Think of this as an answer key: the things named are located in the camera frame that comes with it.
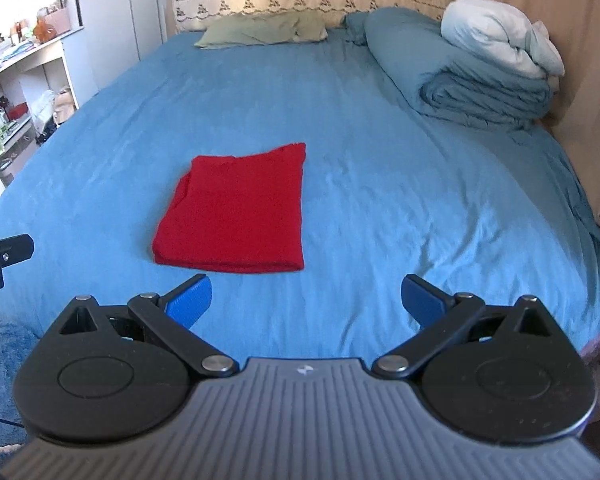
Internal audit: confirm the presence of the blue bed sheet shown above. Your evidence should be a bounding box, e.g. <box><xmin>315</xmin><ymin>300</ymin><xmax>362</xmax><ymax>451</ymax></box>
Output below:
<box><xmin>0</xmin><ymin>30</ymin><xmax>600</xmax><ymax>360</ymax></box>

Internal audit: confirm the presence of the orange item on desk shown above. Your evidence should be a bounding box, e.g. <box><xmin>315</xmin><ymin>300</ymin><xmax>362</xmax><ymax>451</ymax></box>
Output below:
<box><xmin>33</xmin><ymin>18</ymin><xmax>57</xmax><ymax>44</ymax></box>

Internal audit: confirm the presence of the white shelf desk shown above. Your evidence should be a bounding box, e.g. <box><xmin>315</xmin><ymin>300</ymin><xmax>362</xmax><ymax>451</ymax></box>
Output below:
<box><xmin>0</xmin><ymin>27</ymin><xmax>98</xmax><ymax>195</ymax></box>

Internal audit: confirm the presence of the red knit sweater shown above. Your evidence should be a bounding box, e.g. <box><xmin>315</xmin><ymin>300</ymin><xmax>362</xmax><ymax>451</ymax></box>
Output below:
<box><xmin>151</xmin><ymin>143</ymin><xmax>306</xmax><ymax>274</ymax></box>

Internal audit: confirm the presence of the blue fluffy rug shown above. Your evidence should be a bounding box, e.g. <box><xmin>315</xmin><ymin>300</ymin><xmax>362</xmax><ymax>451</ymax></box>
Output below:
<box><xmin>0</xmin><ymin>322</ymin><xmax>38</xmax><ymax>448</ymax></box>

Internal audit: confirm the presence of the green pillow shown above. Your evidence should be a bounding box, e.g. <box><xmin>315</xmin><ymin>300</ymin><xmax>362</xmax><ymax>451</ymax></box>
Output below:
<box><xmin>194</xmin><ymin>11</ymin><xmax>328</xmax><ymax>50</ymax></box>

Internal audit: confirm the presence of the white folded blanket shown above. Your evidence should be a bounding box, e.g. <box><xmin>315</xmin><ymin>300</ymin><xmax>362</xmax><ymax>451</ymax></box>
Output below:
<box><xmin>441</xmin><ymin>0</ymin><xmax>566</xmax><ymax>79</ymax></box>

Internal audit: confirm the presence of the blue rolled duvet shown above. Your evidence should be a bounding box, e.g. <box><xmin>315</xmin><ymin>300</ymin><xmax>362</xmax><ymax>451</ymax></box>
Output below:
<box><xmin>342</xmin><ymin>6</ymin><xmax>553</xmax><ymax>132</ymax></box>

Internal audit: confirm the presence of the white grey wardrobe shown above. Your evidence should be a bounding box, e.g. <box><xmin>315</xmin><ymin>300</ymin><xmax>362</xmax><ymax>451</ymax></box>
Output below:
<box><xmin>76</xmin><ymin>0</ymin><xmax>162</xmax><ymax>90</ymax></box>

